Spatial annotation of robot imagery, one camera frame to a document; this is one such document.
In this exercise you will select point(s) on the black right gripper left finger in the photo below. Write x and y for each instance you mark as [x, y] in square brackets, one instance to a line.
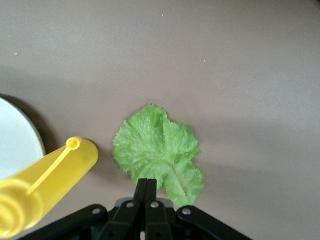
[135, 212]

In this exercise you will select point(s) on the beige round plate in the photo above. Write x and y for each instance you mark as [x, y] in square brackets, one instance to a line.
[17, 140]

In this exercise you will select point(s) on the yellow mustard squeeze bottle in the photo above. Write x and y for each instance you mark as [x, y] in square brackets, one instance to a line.
[50, 180]

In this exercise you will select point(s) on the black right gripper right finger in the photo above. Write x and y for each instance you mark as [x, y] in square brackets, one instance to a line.
[155, 217]

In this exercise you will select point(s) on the green lettuce leaf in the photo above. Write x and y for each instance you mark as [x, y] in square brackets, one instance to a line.
[155, 150]

